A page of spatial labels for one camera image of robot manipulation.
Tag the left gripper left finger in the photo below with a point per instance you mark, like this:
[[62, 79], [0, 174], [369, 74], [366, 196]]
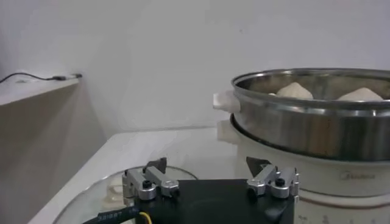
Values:
[[146, 184]]

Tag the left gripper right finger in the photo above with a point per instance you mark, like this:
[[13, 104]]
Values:
[[268, 179]]

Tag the round glass pot lid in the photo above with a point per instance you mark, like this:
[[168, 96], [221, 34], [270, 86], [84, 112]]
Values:
[[91, 198]]

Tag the white steamed baozi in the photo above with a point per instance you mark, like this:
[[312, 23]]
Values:
[[295, 90], [361, 94]]

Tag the stainless steel steamer basket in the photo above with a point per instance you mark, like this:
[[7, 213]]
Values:
[[304, 131]]

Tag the white electric cooker base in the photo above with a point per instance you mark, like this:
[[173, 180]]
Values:
[[320, 179]]

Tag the white side desk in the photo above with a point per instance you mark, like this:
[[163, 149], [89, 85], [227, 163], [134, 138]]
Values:
[[36, 137]]

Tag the small black device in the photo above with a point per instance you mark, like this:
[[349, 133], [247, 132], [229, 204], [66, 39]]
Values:
[[78, 75]]

